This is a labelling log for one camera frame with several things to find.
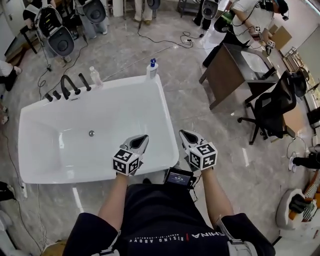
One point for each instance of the white spray bottle blue cap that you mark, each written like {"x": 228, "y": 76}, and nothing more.
{"x": 152, "y": 71}

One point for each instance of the black faucet knob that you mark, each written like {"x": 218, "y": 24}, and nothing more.
{"x": 56, "y": 95}
{"x": 49, "y": 97}

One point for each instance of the flat cardboard box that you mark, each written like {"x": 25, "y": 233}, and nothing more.
{"x": 281, "y": 37}

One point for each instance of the white power strip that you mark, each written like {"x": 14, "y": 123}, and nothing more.
{"x": 24, "y": 190}

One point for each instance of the small black monitor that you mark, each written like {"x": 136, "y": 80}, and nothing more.
{"x": 178, "y": 178}

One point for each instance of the black office chair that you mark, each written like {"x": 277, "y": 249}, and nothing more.
{"x": 272, "y": 115}

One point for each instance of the white bathtub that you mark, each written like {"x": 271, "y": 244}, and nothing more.
{"x": 100, "y": 120}

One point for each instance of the green black shell pack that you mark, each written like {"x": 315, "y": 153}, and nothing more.
{"x": 222, "y": 22}

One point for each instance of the brown desk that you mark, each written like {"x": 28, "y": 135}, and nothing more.
{"x": 222, "y": 80}

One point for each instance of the person's shoe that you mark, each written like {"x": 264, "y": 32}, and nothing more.
{"x": 147, "y": 181}

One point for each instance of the white beanbag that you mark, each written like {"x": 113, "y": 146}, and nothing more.
{"x": 285, "y": 212}

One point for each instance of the black basin faucet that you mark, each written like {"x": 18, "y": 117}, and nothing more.
{"x": 271, "y": 73}

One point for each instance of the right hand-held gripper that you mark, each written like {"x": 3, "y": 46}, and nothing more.
{"x": 202, "y": 156}

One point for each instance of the person's left forearm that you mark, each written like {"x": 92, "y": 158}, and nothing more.
{"x": 113, "y": 200}

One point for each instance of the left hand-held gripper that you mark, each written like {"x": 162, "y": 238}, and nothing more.
{"x": 125, "y": 162}

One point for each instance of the person's right forearm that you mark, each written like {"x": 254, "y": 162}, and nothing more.
{"x": 215, "y": 195}

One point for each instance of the dark oval shell pack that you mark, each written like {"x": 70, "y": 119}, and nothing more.
{"x": 153, "y": 3}
{"x": 61, "y": 42}
{"x": 210, "y": 10}
{"x": 93, "y": 12}

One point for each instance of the light wooden table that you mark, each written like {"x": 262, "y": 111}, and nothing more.
{"x": 292, "y": 120}

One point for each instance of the black hand shower wand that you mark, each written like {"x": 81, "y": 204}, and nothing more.
{"x": 84, "y": 82}

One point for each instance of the clear plastic water bottle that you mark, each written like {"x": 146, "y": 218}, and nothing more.
{"x": 95, "y": 77}

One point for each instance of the white rectangular basin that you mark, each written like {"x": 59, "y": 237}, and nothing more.
{"x": 253, "y": 62}

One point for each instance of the person's torso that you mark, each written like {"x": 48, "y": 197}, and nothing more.
{"x": 160, "y": 212}

